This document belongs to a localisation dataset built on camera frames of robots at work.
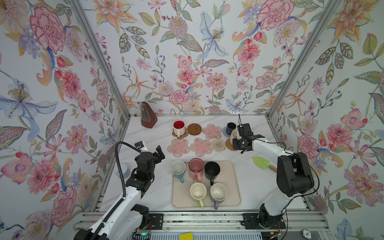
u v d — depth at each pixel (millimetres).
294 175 477
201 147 1039
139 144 692
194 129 1136
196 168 883
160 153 750
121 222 472
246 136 745
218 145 1036
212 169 860
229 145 1015
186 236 681
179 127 1049
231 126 1017
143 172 607
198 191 817
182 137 1069
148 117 1073
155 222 733
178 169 889
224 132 1102
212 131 1107
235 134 928
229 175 947
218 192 821
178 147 1032
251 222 735
